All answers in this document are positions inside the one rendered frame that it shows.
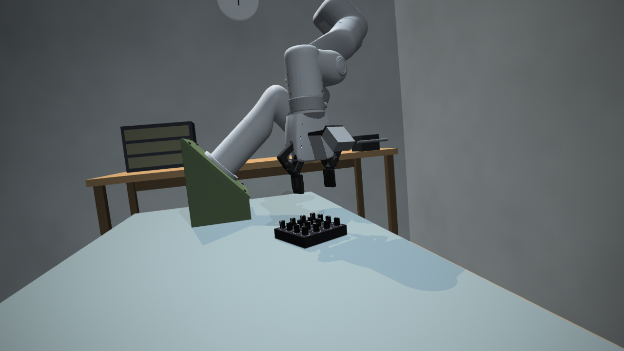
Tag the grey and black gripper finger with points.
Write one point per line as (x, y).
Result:
(328, 173)
(293, 169)

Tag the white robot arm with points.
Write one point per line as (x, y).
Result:
(307, 67)

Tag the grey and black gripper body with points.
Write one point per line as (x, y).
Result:
(307, 148)

